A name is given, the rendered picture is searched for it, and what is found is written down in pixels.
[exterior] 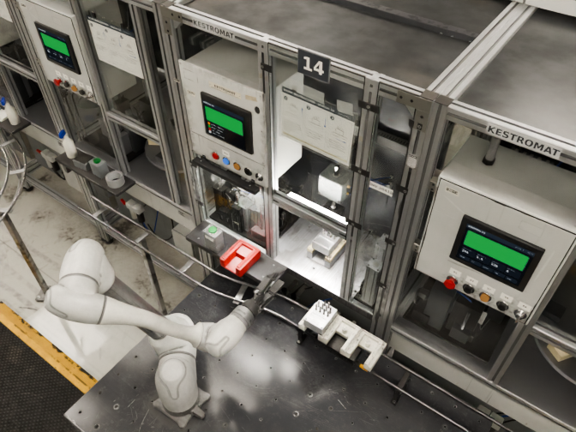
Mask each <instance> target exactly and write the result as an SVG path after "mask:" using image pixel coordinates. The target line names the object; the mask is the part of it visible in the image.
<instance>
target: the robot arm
mask: <svg viewBox="0 0 576 432"><path fill-rule="evenodd" d="M282 272H284V269H283V268H281V267H277V268H276V269H275V270H274V271H273V272H272V274H271V275H268V274H267V276H266V277H265V278H264V279H263V280H262V282H260V284H259V285H258V286H257V287H256V288H255V289H254V290H253V292H254V296H253V297H252V298H251V299H247V300H245V301H244V302H243V303H242V304H241V305H238V306H237V307H236V308H235V309H234V310H233V311H232V312H231V313H230V314H229V315H228V316H227V317H226V318H224V319H222V320H220V321H219V322H217V323H213V322H198V323H197V324H196V325H194V323H193V322H192V320H190V318H189V317H188V316H186V315H184V314H179V313H176V314H171V315H165V316H163V315H162V314H161V313H160V312H158V310H156V309H155V308H154V307H153V306H152V305H151V304H149V303H148V302H147V301H146V300H144V299H143V298H142V297H141V296H139V295H138V294H137V293H136V292H135V291H133V290H132V289H131V288H130V287H128V286H127V285H126V284H125V283H124V282H122V280H120V279H119V278H118V277H117V276H116V275H115V271H114V269H113V267H112V266H111V264H110V262H109V261H108V259H107V257H106V255H105V251H104V249H103V247H102V246H101V244H100V243H98V242H96V241H94V240H92V239H88V238H84V239H81V240H79V241H77V242H76V243H74V244H72V245H71V246H70V248H69V249H68V251H67V252H66V254H65V256H64V258H63V263H62V266H61V269H60V274H59V282H58V285H53V286H52V287H50V288H49V290H48V291H47V292H46V294H45V300H44V307H45V309H46V310H47V311H48V312H50V313H52V314H53V315H55V316H57V317H60V318H62V319H64V320H68V321H74V322H79V323H83V324H96V325H130V326H136V327H138V328H139V329H140V330H142V332H144V333H145V334H147V335H148V340H149V343H150V345H151V346H152V347H153V348H154V350H155V351H156V353H157V355H158V356H159V366H158V368H157V371H156V374H155V386H156V389H157V392H158V395H159V398H158V399H156V400H155V401H154V402H153V407H154V408H155V409H158V410H160V411H162V412H163V413H164V414H166V416H168V417H169V418H170V419H171V420H172V421H174V422H175V423H176V424H177V426H178V427H179V428H180V429H184V428H185V427H186V426H187V423H188V421H189V420H190V419H191V418H192V416H194V415H195V416H196V417H198V418H200V419H203V418H204V417H205V415H206V414H205V413H204V411H203V410H202V409H201V407H202V405H203V404H204V403H206V402H207V401H208V400H210V394H209V393H206V392H204V391H202V390H201V389H200V388H198V386H197V382H196V381H197V377H196V366H195V358H196V349H198V350H200V351H204V352H208V353H209V354H210V355H212V356H213V357H222V356H224V355H225V354H226V353H228V352H229V351H230V350H231V349H232V348H233V347H234V346H235V345H236V344H237V343H238V342H239V341H240V339H241V338H242V337H243V334H244V333H245V331H246V330H247V329H248V328H249V327H250V326H251V325H252V323H253V322H254V321H255V318H256V316H258V314H259V313H260V312H261V311H262V310H263V309H264V308H265V307H266V306H267V305H268V304H269V303H270V302H271V301H272V300H273V296H274V294H275V293H276V292H277V291H278V290H279V289H280V287H281V286H282V285H283V284H284V283H285V282H283V281H281V280H280V279H278V281H277V282H276V283H275V284H274V285H273V286H272V287H271V288H270V289H269V291H267V289H268V287H269V286H270V284H272V282H273V281H275V280H276V279H277V278H278V277H279V276H280V274H282ZM266 291H267V294H265V293H266ZM269 299H270V300H269Z"/></svg>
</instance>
